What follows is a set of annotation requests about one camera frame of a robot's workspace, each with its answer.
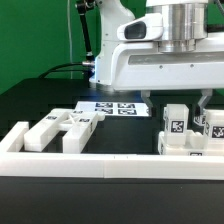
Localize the white chair back frame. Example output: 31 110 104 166
24 108 105 154

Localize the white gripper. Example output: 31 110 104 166
111 36 224 116

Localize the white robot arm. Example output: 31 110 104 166
90 0 224 108

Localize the white chair seat part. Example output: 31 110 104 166
158 130 224 156

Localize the black jointed camera mount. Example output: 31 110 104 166
75 0 96 67

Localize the black cable bundle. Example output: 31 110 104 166
38 61 98 80

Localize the white U-shaped fence frame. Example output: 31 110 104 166
0 122 224 180

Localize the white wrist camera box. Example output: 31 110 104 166
117 13 163 41

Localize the white tag sheet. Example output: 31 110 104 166
75 101 149 117

